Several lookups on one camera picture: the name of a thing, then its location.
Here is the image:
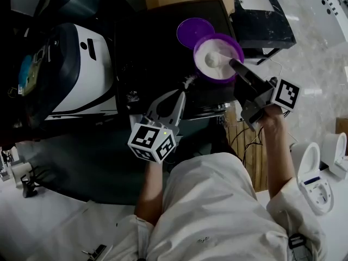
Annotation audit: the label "white toilet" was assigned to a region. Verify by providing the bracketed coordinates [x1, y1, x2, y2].
[290, 141, 335, 216]
[322, 132, 348, 181]

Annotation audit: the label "white cabinet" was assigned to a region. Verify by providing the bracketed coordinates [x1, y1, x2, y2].
[312, 0, 348, 43]

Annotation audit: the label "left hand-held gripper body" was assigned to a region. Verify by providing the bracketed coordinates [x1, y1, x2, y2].
[127, 114, 183, 164]

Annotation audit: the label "white black appliance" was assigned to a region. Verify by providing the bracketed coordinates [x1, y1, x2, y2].
[16, 22, 118, 119]

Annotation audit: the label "person's left forearm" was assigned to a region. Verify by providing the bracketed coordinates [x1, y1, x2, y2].
[135, 159, 165, 227]

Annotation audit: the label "grey silver appliance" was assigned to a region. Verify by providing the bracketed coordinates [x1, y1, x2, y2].
[35, 0, 104, 21]

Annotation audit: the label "purple bucket lid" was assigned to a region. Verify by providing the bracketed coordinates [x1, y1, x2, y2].
[176, 17, 215, 48]

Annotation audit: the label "white plastic spoon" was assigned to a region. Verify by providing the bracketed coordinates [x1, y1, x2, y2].
[204, 51, 233, 68]

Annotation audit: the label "silver door handle lock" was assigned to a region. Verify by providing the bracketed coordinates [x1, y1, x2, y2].
[81, 244, 107, 257]

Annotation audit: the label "black marble counter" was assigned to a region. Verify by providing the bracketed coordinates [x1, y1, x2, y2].
[231, 0, 297, 66]

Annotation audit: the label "white powder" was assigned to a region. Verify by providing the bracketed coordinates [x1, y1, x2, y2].
[196, 38, 240, 80]

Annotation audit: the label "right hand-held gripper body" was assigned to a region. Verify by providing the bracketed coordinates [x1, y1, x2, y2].
[240, 77, 302, 132]

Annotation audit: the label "person's white shirt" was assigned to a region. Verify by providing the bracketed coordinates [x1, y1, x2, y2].
[108, 152, 327, 261]

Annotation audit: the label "purple plastic bucket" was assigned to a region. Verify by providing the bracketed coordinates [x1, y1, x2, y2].
[192, 33, 245, 84]

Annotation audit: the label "black metal stand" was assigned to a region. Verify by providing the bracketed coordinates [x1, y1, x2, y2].
[10, 161, 46, 198]

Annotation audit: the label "person's right forearm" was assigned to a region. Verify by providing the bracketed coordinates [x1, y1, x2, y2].
[259, 104, 297, 201]

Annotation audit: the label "person's black trousers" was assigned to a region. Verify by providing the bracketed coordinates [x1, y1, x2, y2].
[209, 122, 241, 160]

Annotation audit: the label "wooden slat panel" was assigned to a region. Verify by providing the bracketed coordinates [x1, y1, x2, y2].
[227, 113, 270, 192]

